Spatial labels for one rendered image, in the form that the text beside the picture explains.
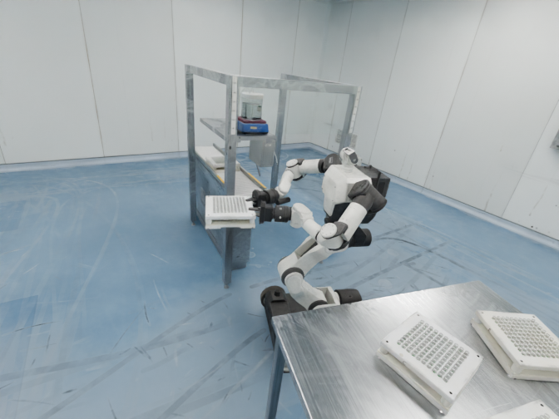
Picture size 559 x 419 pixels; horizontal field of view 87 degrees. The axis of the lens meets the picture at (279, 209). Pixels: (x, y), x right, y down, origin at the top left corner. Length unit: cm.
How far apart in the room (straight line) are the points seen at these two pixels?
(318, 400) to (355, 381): 14
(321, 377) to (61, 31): 499
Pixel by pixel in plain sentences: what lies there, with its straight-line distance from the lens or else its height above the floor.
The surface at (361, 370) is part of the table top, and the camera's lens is 114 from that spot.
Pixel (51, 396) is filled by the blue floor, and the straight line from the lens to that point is 222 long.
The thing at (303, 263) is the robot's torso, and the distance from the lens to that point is 180.
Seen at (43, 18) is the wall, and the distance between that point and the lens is 526.
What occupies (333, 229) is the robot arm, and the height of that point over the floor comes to 107.
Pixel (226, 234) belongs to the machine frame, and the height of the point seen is 53.
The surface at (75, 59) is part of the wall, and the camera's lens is 527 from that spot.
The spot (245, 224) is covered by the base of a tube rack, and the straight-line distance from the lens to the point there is 149.
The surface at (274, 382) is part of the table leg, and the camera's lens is 144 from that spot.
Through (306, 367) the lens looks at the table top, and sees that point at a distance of 110.
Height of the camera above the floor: 170
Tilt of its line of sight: 26 degrees down
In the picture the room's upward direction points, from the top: 7 degrees clockwise
